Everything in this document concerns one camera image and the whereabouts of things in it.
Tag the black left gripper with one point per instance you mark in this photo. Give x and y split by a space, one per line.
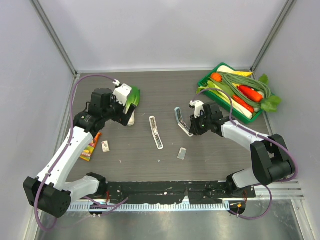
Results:
121 118

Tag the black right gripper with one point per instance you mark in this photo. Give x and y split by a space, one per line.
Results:
195 129

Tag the white stapler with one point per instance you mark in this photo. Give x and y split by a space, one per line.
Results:
155 133

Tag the staples tray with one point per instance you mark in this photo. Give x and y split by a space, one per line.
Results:
182 153

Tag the staples box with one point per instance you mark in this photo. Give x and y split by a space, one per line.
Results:
105 146

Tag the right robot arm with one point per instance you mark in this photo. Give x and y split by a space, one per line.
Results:
270 160

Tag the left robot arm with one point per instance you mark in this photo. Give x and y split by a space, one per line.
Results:
49 191

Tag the green bok choy toy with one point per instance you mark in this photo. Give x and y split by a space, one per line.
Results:
133 98

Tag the pale green leek toy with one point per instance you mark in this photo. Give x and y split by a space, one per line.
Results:
221 93

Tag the green plastic tray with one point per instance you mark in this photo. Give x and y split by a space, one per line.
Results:
207 77

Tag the green long beans bundle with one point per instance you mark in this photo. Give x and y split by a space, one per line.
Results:
233 81

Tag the orange pumpkin toy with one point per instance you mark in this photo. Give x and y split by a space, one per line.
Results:
216 77

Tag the red chili pepper toy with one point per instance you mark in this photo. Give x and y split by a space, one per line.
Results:
243 103

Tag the colourful snack packet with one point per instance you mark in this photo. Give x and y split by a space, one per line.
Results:
87 153

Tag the white radish toy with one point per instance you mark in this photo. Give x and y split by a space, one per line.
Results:
225 69

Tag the orange carrot toy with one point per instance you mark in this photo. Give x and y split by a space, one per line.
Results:
250 93

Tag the yellow corn toy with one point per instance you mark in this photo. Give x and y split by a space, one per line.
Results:
242 73

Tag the green lettuce leaf toy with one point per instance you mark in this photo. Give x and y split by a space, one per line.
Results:
270 101

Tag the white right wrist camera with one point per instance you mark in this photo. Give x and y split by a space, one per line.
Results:
198 107

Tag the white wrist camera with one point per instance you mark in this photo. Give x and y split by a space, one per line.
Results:
198 107
121 92

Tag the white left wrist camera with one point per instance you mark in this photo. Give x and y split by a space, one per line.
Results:
121 92

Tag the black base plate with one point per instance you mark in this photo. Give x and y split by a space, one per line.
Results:
174 192

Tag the perforated cable duct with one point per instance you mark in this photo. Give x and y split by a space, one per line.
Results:
185 206

